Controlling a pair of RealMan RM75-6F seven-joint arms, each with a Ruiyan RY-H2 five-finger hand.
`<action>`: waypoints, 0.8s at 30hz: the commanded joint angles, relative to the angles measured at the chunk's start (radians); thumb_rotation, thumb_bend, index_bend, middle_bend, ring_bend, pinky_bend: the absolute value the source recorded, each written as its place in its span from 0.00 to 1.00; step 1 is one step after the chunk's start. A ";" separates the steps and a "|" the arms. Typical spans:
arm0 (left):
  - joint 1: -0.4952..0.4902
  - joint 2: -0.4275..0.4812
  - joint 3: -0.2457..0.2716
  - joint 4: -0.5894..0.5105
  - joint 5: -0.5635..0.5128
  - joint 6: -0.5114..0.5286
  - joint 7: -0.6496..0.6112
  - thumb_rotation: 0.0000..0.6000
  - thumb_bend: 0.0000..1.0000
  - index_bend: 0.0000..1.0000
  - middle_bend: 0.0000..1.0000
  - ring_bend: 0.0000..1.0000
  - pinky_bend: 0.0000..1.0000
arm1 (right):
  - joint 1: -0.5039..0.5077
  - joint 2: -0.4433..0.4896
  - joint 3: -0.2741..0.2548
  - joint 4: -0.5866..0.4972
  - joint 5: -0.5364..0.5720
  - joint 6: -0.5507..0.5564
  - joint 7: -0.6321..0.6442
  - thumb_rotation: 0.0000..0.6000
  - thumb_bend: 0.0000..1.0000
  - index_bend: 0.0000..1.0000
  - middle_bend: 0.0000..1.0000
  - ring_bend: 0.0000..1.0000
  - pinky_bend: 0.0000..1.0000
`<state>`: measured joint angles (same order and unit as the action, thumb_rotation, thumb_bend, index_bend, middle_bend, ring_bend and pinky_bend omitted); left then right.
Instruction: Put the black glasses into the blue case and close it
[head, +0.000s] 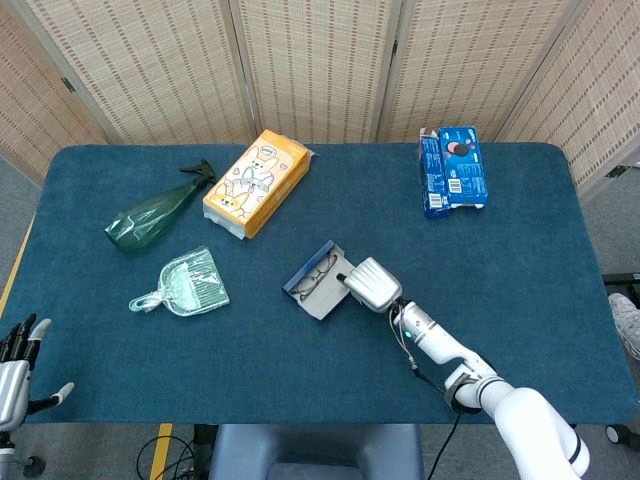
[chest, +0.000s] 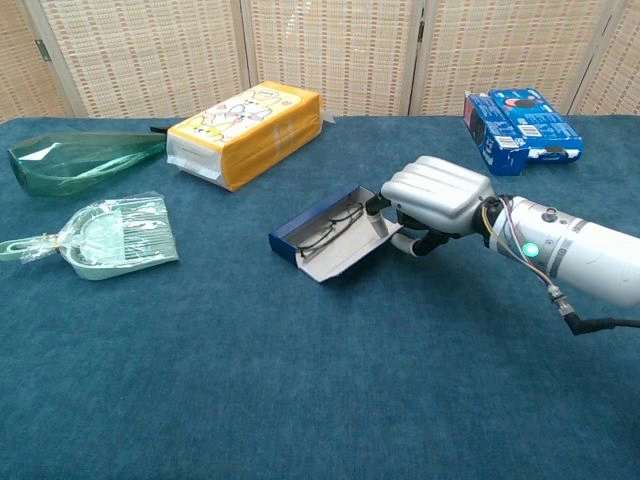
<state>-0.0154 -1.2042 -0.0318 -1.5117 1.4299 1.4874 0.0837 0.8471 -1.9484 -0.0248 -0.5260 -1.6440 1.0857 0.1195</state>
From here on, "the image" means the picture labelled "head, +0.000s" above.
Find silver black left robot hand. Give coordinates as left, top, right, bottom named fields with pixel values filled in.
left=0, top=313, right=76, bottom=432

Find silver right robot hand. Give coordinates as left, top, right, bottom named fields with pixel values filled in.
left=335, top=257, right=404, bottom=314

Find dark thin-framed eyeglasses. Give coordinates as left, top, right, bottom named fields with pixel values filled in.
left=289, top=254, right=342, bottom=301

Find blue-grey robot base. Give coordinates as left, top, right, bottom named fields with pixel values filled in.
left=207, top=423, right=426, bottom=480

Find blue Oreo cookie box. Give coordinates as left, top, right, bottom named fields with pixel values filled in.
left=417, top=125, right=489, bottom=220

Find blue tablecloth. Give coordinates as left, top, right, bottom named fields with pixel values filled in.
left=0, top=142, right=639, bottom=426

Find yellow cartoon dog tissue pack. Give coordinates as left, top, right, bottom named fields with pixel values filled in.
left=202, top=128, right=314, bottom=241

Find green dustpan brush set wrapped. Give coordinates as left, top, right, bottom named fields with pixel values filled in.
left=128, top=245, right=231, bottom=320

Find green transparent spray bottle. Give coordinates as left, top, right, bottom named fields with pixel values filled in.
left=103, top=158, right=217, bottom=254

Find white sneaker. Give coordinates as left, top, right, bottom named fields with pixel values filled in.
left=608, top=293, right=640, bottom=359

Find woven bamboo folding screen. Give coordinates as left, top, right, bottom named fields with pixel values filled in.
left=0, top=0, right=640, bottom=201

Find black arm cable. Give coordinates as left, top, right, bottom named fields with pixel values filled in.
left=409, top=367, right=464, bottom=480

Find black floor cables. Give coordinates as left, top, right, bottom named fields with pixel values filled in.
left=135, top=424, right=211, bottom=480

